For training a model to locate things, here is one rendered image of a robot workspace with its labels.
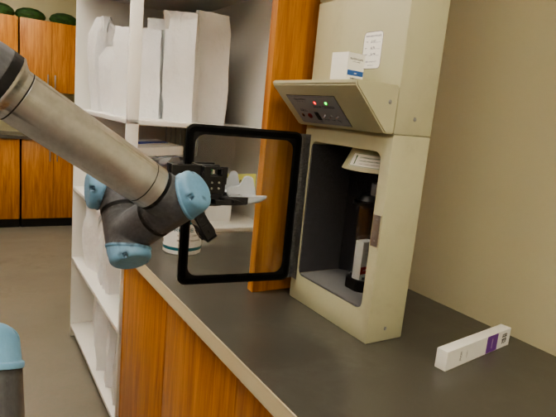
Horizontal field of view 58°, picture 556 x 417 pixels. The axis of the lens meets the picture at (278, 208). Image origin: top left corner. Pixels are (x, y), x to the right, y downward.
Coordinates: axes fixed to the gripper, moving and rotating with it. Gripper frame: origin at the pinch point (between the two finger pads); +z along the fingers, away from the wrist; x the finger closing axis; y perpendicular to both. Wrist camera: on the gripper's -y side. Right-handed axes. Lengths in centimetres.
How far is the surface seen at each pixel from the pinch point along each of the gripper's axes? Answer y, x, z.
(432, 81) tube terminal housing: 28.4, -17.6, 31.1
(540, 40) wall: 42, -18, 65
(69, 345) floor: -126, 193, -7
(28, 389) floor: -125, 152, -32
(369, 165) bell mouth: 9.0, -8.2, 24.9
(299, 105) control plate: 21.0, 8.0, 14.6
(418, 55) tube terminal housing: 33.2, -17.6, 25.9
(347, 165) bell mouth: 8.1, -2.4, 23.4
